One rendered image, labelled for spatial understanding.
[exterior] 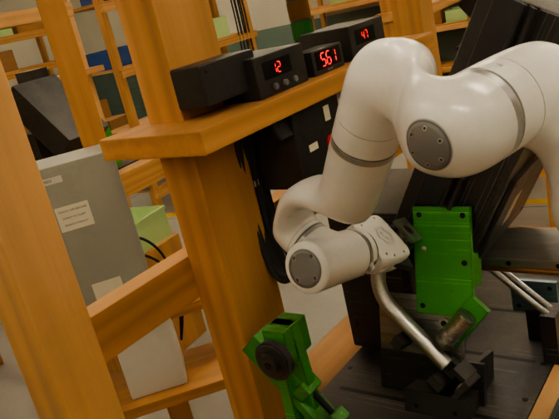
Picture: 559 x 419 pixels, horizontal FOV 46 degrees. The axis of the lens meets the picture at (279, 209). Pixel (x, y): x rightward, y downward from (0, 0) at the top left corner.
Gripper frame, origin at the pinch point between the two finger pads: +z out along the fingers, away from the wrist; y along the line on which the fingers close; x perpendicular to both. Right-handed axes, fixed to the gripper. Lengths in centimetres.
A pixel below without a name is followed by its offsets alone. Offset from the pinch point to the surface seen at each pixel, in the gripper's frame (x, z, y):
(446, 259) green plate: -2.9, 2.8, -8.7
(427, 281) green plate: 3.0, 2.8, -9.2
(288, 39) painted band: 306, 814, 570
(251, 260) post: 19.8, -15.3, 14.7
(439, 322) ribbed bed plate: 7.7, 4.3, -16.1
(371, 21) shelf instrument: -21, 21, 44
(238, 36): 214, 472, 408
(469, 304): -0.4, 2.5, -17.6
